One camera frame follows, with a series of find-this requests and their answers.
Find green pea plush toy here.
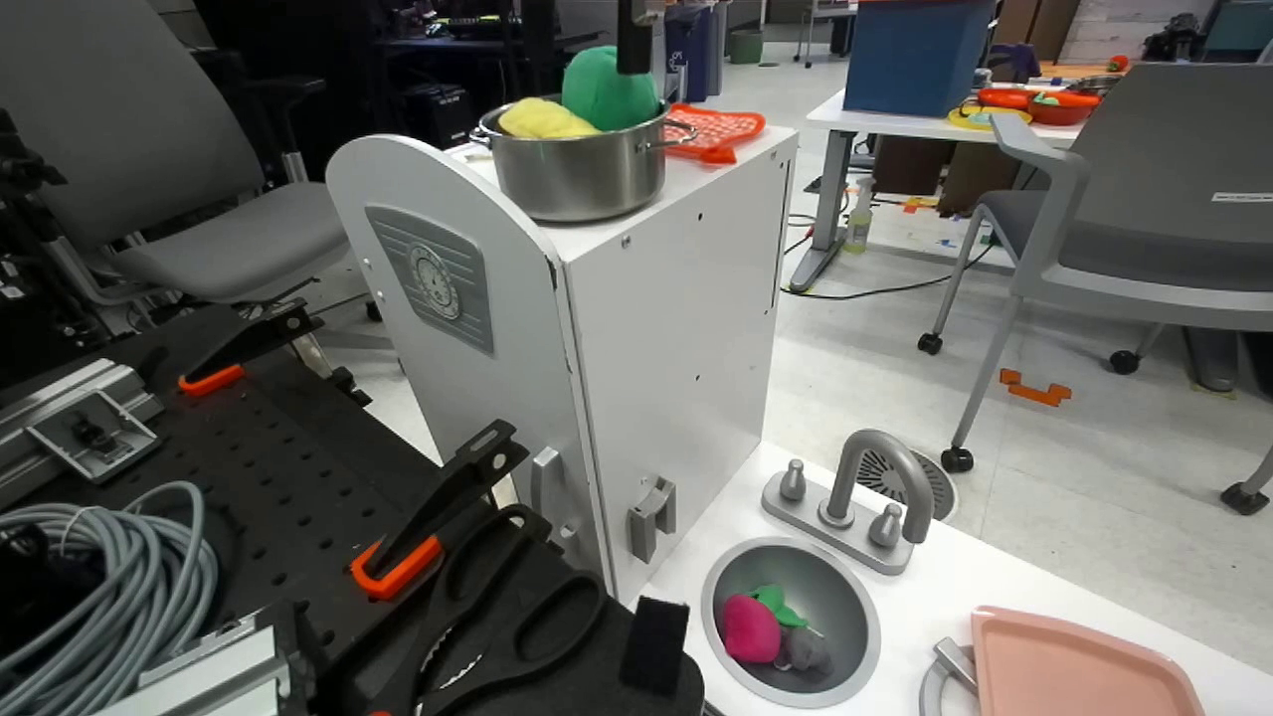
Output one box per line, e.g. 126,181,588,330
563,42,662,131

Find yellow plush toy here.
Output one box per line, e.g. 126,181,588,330
496,94,594,137

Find steel cooking pot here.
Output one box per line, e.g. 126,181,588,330
468,109,663,225

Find white toy kitchen cabinet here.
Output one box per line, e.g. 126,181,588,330
327,125,799,601

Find grey toy faucet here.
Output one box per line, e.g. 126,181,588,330
761,430,955,576

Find pink plush toy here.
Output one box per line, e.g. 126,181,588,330
719,595,785,666

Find round grey sink basin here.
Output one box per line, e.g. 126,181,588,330
702,539,885,713

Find red plastic basket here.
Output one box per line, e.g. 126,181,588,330
663,103,764,164

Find white table background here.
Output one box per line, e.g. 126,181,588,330
777,87,1088,298

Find blue storage box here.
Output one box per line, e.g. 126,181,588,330
845,0,995,115

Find orange tray on table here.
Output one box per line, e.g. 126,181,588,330
979,87,1104,125

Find grey chair left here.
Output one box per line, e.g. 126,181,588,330
0,0,346,304

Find grey chair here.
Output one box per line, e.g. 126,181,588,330
0,0,346,304
918,59,1273,473

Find far black orange clamp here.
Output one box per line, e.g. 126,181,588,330
178,304,320,397

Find black orange clamp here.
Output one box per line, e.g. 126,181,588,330
178,304,320,397
352,418,525,601

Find orange floor piece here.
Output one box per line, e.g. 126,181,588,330
1000,368,1073,410

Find black perforated board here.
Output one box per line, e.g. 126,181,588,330
49,310,437,661

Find near black orange clamp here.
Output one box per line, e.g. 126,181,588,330
352,418,525,601

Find grey chair right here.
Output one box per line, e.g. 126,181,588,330
918,59,1273,473

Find small black block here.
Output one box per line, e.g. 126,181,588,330
622,595,687,694

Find pink plastic tray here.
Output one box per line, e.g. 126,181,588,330
970,604,1206,716

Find black loop straps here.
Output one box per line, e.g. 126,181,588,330
401,502,613,716

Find grey cable bundle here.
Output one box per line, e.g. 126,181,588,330
0,478,223,716

